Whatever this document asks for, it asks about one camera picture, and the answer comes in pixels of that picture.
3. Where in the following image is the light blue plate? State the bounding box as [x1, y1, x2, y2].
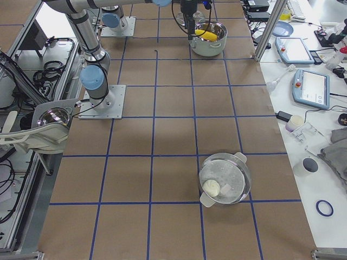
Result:
[272, 21, 294, 37]

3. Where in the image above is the blue rubber ring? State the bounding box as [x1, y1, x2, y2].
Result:
[316, 199, 334, 217]

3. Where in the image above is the white paper cup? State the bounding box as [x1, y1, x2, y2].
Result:
[285, 115, 304, 132]

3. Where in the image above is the pale green electric pot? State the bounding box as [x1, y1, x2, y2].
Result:
[189, 21, 228, 57]

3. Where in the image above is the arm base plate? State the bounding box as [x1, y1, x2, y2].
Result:
[78, 85, 126, 120]
[101, 14, 136, 38]

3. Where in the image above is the steel steamer pot with bun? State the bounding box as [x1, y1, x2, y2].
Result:
[198, 152, 252, 207]

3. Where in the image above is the white spray bottle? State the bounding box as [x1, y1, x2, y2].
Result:
[326, 46, 347, 70]

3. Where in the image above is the aluminium frame post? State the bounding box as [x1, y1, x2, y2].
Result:
[253, 0, 287, 62]

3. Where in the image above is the white steamed bun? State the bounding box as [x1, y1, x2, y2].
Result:
[203, 179, 221, 197]

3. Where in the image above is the yellow toy corn cob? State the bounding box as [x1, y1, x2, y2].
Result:
[195, 29, 217, 42]

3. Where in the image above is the lower blue teach pendant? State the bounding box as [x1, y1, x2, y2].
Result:
[292, 69, 330, 110]

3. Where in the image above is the blue teach pendant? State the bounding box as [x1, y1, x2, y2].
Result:
[275, 37, 314, 64]
[292, 69, 330, 110]

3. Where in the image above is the steel bowl with yellow items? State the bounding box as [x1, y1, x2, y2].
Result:
[36, 107, 70, 126]

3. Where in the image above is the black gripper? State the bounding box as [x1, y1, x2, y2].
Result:
[180, 0, 197, 41]

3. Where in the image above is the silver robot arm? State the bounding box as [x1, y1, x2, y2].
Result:
[45, 0, 174, 114]
[101, 5, 128, 32]

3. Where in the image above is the grey cloth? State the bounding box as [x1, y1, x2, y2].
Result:
[318, 128, 347, 190]

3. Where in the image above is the white mug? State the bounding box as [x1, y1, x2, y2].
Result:
[292, 157, 319, 178]

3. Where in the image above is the upper blue teach pendant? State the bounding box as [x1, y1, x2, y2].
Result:
[275, 37, 314, 64]

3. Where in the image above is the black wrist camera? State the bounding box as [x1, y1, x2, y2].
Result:
[202, 0, 212, 10]

